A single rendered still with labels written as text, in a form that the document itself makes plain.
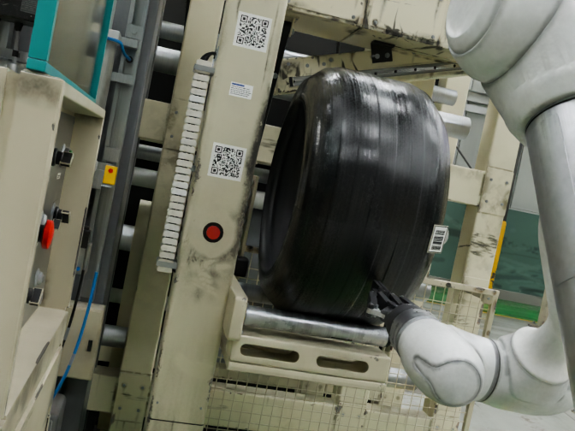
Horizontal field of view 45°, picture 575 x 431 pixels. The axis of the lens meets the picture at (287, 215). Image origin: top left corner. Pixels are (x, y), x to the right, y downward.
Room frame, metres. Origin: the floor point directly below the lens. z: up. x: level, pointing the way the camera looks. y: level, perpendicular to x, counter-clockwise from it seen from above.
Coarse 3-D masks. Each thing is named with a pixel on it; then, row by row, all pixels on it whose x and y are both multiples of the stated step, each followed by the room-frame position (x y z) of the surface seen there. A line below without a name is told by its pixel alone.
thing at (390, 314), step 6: (390, 306) 1.27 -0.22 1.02; (402, 306) 1.21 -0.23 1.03; (408, 306) 1.21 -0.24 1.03; (414, 306) 1.21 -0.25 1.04; (384, 312) 1.23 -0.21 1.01; (390, 312) 1.22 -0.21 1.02; (396, 312) 1.20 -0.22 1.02; (384, 318) 1.23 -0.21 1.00; (390, 318) 1.21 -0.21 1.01; (390, 324) 1.20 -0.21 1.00
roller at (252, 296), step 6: (240, 282) 1.78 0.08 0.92; (246, 288) 1.77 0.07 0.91; (252, 288) 1.77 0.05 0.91; (258, 288) 1.78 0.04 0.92; (246, 294) 1.76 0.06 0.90; (252, 294) 1.77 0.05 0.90; (258, 294) 1.77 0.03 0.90; (264, 294) 1.77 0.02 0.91; (252, 300) 1.77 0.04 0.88; (258, 300) 1.77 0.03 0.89; (264, 300) 1.77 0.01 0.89
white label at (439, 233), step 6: (438, 228) 1.42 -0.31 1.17; (444, 228) 1.43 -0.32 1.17; (432, 234) 1.42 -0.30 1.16; (438, 234) 1.43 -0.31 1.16; (444, 234) 1.44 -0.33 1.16; (432, 240) 1.42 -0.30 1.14; (438, 240) 1.43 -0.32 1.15; (444, 240) 1.44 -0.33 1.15; (432, 246) 1.43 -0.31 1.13; (438, 246) 1.44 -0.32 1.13; (432, 252) 1.43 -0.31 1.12; (438, 252) 1.44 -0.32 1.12
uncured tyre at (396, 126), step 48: (336, 96) 1.46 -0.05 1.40; (384, 96) 1.49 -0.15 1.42; (288, 144) 1.88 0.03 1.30; (336, 144) 1.39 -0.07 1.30; (384, 144) 1.41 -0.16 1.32; (432, 144) 1.44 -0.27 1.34; (288, 192) 1.94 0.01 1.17; (336, 192) 1.37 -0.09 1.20; (384, 192) 1.39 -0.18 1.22; (432, 192) 1.41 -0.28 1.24; (288, 240) 1.45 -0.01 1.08; (336, 240) 1.38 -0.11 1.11; (384, 240) 1.40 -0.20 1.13; (288, 288) 1.48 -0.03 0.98; (336, 288) 1.44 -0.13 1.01
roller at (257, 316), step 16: (256, 320) 1.49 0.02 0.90; (272, 320) 1.49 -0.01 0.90; (288, 320) 1.50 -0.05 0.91; (304, 320) 1.51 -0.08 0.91; (320, 320) 1.52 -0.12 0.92; (336, 320) 1.54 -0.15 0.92; (320, 336) 1.52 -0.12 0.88; (336, 336) 1.52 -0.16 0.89; (352, 336) 1.53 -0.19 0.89; (368, 336) 1.53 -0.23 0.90; (384, 336) 1.54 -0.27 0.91
